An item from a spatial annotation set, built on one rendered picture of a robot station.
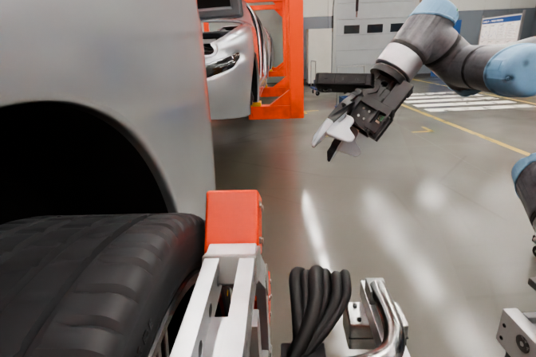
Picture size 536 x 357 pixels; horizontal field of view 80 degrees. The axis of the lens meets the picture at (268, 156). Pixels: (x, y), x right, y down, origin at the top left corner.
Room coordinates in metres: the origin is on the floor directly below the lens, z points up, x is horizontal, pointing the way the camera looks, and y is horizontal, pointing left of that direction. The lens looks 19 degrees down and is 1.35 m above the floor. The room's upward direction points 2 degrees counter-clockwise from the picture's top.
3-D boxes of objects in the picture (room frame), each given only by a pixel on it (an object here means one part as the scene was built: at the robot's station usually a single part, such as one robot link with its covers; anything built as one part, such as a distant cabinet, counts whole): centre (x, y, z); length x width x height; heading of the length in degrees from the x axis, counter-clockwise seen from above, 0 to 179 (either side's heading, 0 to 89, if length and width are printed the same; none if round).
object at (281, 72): (10.11, -0.42, 1.75); 0.68 x 0.16 x 2.45; 87
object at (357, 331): (0.40, -0.16, 0.93); 0.09 x 0.05 x 0.05; 87
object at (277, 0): (10.16, 0.68, 2.54); 2.58 x 0.12 x 0.42; 87
